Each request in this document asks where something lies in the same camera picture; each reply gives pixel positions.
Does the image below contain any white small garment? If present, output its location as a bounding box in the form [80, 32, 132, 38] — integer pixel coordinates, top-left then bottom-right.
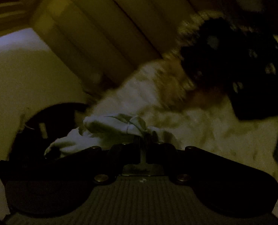
[44, 113, 182, 158]

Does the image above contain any dark clothes pile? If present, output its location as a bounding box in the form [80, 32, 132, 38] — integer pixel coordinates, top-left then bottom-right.
[178, 11, 278, 121]

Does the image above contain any black round basket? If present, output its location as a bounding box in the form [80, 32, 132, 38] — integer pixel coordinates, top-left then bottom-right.
[7, 102, 91, 161]

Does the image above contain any light patterned bed sheet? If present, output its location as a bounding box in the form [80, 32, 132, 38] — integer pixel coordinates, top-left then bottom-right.
[90, 59, 278, 180]

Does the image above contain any wooden wardrobe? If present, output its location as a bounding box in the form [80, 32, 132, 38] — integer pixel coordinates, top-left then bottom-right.
[0, 0, 196, 92]

